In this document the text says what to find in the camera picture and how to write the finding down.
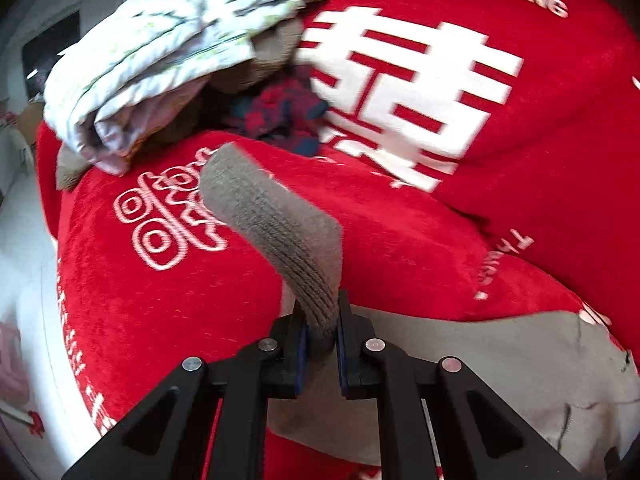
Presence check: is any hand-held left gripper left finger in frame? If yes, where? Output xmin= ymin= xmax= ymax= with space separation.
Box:
xmin=62 ymin=304 xmax=309 ymax=480

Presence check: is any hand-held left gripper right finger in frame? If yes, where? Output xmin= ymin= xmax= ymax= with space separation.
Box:
xmin=335 ymin=289 xmax=585 ymax=480

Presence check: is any grey knit sweater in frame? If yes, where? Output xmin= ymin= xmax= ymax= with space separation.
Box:
xmin=199 ymin=142 xmax=640 ymax=467

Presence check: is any red and blue plaid garment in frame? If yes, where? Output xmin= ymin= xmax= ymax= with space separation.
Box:
xmin=224 ymin=67 xmax=329 ymax=159

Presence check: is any red printed blanket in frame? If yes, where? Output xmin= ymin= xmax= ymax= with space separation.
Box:
xmin=35 ymin=0 xmax=640 ymax=480

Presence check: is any pink cloth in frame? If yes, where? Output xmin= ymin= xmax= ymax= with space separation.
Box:
xmin=0 ymin=320 xmax=32 ymax=407

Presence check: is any brown knit garment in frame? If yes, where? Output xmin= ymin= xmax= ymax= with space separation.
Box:
xmin=55 ymin=17 xmax=307 ymax=192

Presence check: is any white floral quilt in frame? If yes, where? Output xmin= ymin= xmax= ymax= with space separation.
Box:
xmin=42 ymin=0 xmax=336 ymax=177

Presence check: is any dark window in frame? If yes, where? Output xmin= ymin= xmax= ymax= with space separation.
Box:
xmin=21 ymin=9 xmax=82 ymax=85

